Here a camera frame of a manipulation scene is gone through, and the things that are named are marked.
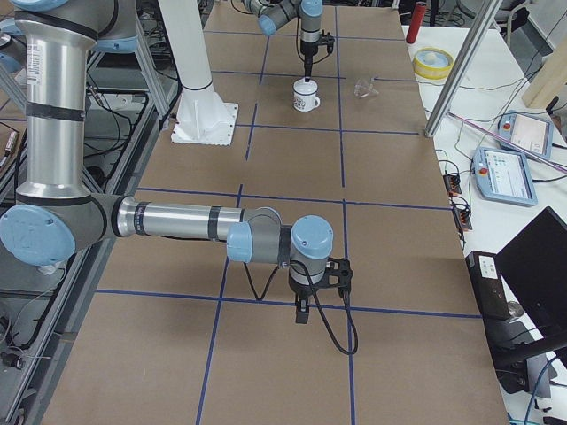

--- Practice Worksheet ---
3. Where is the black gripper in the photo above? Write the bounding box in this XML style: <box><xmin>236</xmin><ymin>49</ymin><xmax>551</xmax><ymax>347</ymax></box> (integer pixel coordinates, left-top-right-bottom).
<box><xmin>300</xmin><ymin>40</ymin><xmax>319</xmax><ymax>80</ymax></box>
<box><xmin>290</xmin><ymin>279</ymin><xmax>322</xmax><ymax>324</ymax></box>

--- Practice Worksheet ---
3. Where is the clear glass funnel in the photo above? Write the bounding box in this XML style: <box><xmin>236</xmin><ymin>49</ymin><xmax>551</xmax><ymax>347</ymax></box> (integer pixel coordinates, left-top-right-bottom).
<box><xmin>353</xmin><ymin>78</ymin><xmax>379</xmax><ymax>99</ymax></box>

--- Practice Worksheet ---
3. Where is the white cup lid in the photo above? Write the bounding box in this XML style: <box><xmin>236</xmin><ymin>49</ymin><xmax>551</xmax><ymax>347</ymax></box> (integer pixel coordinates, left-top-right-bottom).
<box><xmin>293</xmin><ymin>78</ymin><xmax>318</xmax><ymax>96</ymax></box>

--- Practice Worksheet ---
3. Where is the white enamel cup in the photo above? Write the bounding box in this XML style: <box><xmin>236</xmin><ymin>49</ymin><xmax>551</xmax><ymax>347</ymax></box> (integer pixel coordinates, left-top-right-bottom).
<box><xmin>293</xmin><ymin>90</ymin><xmax>321</xmax><ymax>112</ymax></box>

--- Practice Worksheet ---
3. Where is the red cylinder tube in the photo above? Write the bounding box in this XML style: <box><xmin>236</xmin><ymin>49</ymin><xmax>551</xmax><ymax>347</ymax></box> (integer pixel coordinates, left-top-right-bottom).
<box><xmin>406</xmin><ymin>1</ymin><xmax>427</xmax><ymax>44</ymax></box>

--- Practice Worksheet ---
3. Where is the yellow tape roll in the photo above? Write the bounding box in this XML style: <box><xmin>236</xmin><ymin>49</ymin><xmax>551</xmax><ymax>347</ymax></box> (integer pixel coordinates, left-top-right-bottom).
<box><xmin>413</xmin><ymin>47</ymin><xmax>454</xmax><ymax>81</ymax></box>

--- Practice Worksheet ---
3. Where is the silver reacher grabber stick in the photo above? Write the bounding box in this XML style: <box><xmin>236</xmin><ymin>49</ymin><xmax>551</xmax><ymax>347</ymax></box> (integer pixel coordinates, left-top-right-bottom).
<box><xmin>447</xmin><ymin>112</ymin><xmax>567</xmax><ymax>174</ymax></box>

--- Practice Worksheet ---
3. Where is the black box device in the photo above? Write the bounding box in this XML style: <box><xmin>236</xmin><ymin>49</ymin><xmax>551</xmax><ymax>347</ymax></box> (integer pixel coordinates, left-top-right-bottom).
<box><xmin>466</xmin><ymin>251</ymin><xmax>511</xmax><ymax>321</ymax></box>

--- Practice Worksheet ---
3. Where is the near teach pendant tablet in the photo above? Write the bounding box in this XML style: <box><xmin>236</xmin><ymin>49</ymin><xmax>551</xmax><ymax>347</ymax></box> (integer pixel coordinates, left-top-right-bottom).
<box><xmin>473</xmin><ymin>147</ymin><xmax>538</xmax><ymax>206</ymax></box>

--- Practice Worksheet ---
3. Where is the teach pendant tablet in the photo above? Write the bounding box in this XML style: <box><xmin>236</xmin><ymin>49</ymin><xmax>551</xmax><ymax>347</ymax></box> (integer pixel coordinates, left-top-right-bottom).
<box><xmin>498</xmin><ymin>111</ymin><xmax>553</xmax><ymax>159</ymax></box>
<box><xmin>473</xmin><ymin>147</ymin><xmax>538</xmax><ymax>206</ymax></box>

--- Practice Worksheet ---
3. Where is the black laptop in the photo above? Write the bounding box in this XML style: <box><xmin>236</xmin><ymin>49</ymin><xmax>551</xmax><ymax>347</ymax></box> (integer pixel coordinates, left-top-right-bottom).
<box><xmin>496</xmin><ymin>206</ymin><xmax>567</xmax><ymax>336</ymax></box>

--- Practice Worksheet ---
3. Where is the far teach pendant tablet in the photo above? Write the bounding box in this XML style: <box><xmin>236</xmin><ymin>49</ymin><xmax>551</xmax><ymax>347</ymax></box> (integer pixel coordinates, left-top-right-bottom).
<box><xmin>498</xmin><ymin>111</ymin><xmax>553</xmax><ymax>159</ymax></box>

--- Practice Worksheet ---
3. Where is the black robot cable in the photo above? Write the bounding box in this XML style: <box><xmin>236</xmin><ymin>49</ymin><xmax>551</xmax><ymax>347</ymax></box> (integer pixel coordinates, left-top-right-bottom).
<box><xmin>243</xmin><ymin>259</ymin><xmax>359</xmax><ymax>355</ymax></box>

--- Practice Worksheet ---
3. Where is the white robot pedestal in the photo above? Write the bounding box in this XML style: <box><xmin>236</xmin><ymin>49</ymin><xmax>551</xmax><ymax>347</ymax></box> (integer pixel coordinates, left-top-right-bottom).
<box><xmin>159</xmin><ymin>0</ymin><xmax>238</xmax><ymax>146</ymax></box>

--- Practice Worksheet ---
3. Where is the aluminium frame post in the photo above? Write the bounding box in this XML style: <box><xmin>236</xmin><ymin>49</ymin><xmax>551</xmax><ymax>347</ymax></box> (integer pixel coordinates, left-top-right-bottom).
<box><xmin>424</xmin><ymin>0</ymin><xmax>501</xmax><ymax>137</ymax></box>

